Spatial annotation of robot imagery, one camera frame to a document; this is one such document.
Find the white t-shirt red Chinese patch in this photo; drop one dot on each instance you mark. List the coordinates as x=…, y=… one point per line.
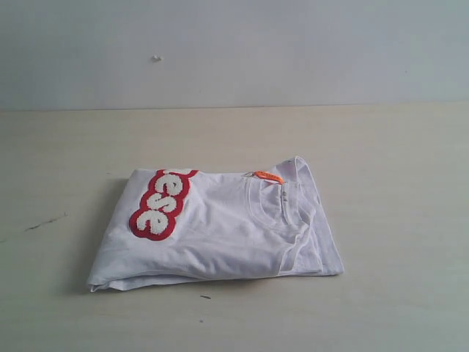
x=174, y=226

